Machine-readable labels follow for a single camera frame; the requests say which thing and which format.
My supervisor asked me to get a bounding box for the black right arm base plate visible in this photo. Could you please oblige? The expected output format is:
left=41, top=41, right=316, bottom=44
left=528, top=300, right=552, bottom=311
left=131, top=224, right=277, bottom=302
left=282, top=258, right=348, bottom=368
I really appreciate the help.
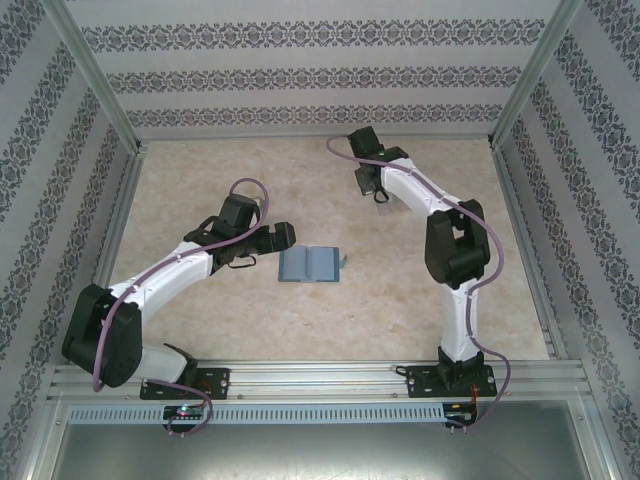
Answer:
left=405, top=363, right=499, bottom=400

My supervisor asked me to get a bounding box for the aluminium table side rail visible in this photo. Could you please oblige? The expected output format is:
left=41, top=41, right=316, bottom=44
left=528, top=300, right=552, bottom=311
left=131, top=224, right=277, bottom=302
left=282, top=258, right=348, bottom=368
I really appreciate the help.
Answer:
left=92, top=144, right=149, bottom=289
left=492, top=143, right=571, bottom=360

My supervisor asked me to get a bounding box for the aluminium frame cross beam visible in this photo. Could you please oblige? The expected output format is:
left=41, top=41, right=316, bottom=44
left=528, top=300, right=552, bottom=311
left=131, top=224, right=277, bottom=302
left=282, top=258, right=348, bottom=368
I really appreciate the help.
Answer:
left=134, top=129, right=494, bottom=145

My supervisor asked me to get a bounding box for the slotted grey cable duct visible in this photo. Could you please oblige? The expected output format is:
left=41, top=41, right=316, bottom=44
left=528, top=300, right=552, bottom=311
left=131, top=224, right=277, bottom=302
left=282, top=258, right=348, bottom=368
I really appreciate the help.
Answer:
left=67, top=403, right=446, bottom=424

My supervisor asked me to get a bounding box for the left controller circuit board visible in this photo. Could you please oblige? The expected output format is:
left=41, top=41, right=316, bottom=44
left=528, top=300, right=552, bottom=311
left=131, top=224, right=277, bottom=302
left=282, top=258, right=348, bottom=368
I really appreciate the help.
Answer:
left=163, top=404, right=206, bottom=420

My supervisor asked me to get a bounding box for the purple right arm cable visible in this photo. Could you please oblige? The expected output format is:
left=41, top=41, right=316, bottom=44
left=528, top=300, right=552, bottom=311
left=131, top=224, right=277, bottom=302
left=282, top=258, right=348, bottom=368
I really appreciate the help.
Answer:
left=326, top=134, right=511, bottom=432

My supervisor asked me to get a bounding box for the controller circuit board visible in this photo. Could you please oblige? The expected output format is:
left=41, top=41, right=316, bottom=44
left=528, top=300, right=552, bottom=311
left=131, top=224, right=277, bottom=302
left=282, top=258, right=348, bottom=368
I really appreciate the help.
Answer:
left=446, top=402, right=479, bottom=426
left=163, top=404, right=206, bottom=420

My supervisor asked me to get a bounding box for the grey sheet metal panel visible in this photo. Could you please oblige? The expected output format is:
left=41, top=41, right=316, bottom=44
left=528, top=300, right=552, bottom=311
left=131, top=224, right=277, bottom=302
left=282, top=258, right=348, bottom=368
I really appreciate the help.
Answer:
left=19, top=422, right=621, bottom=480

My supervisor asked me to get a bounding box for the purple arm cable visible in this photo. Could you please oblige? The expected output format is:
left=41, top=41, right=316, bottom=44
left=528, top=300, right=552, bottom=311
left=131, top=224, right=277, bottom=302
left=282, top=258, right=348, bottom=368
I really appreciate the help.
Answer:
left=326, top=134, right=511, bottom=432
left=92, top=177, right=274, bottom=437

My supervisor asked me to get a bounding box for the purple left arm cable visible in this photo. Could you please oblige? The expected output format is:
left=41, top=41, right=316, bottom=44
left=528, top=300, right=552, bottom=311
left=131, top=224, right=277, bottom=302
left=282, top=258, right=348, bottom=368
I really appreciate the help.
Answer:
left=92, top=177, right=274, bottom=437

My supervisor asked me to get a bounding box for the aluminium mounting rail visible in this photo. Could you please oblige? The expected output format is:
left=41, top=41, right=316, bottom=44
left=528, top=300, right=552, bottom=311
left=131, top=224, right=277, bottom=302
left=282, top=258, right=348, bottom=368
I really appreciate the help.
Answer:
left=47, top=362, right=586, bottom=399

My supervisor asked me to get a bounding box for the right controller circuit board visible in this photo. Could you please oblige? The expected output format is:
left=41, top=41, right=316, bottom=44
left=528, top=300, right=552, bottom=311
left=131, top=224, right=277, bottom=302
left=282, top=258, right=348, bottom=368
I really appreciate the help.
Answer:
left=446, top=402, right=479, bottom=426

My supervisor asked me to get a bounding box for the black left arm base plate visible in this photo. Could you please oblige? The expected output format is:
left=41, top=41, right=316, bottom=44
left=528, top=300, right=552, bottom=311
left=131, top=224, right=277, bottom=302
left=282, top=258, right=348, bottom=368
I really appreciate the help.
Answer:
left=139, top=367, right=232, bottom=401

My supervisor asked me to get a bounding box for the aluminium frame post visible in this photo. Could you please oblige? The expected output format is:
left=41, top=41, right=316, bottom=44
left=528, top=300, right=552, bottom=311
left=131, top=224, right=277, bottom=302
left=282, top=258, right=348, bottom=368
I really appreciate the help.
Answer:
left=488, top=0, right=585, bottom=147
left=47, top=0, right=146, bottom=151

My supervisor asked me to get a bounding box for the blue-grey card holder wallet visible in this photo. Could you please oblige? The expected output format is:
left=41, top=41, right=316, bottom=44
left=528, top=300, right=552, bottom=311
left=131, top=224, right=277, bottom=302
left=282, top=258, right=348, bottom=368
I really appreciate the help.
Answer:
left=278, top=246, right=350, bottom=285

